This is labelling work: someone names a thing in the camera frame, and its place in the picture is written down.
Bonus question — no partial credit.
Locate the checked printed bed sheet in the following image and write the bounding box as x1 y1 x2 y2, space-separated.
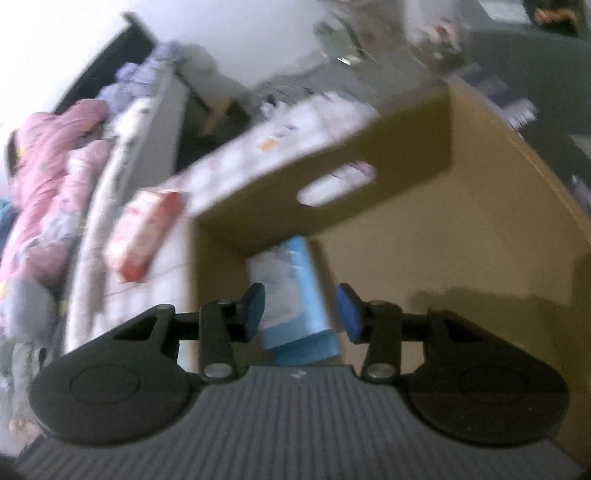
65 90 384 370

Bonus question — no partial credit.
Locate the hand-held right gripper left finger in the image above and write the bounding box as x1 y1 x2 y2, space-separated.
111 283 267 384

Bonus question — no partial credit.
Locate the brown cardboard piece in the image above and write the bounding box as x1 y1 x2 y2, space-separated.
199 99 252 136

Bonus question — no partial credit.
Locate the black bed headboard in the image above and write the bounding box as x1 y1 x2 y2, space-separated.
53 11 158 116

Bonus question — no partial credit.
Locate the white rolled fringed quilt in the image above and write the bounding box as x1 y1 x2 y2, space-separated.
62 88 155 356

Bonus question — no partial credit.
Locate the red tissue pack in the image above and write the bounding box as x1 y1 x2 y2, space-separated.
104 189 186 283

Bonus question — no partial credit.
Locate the light blue tissue pack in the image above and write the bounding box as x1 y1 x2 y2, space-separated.
247 235 345 367

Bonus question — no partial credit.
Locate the purple bedding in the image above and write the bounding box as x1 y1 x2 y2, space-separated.
99 41 181 116

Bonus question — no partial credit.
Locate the large brown cardboard box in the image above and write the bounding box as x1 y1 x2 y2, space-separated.
188 75 591 444

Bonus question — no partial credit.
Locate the grey soft cloth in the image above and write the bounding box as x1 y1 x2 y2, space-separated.
0 277 63 416

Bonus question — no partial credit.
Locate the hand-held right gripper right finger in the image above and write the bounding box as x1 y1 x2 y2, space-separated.
336 283 485 384

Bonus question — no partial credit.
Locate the grey bed base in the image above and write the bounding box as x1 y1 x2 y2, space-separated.
152 69 192 176

